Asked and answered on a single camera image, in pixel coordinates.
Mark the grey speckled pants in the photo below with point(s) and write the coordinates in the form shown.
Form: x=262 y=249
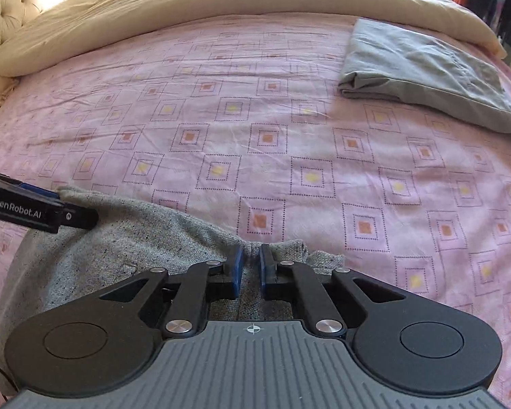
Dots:
x=132 y=238

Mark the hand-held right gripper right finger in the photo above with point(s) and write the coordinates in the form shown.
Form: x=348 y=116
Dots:
x=265 y=270

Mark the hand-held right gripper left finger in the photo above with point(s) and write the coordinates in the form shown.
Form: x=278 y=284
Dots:
x=237 y=270

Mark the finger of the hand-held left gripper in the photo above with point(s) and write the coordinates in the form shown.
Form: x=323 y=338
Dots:
x=79 y=217
x=36 y=190

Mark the pink patterned bed sheet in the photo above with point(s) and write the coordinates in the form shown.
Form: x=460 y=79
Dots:
x=281 y=136

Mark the folded plain grey pants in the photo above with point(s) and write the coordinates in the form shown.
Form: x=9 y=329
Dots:
x=426 y=68

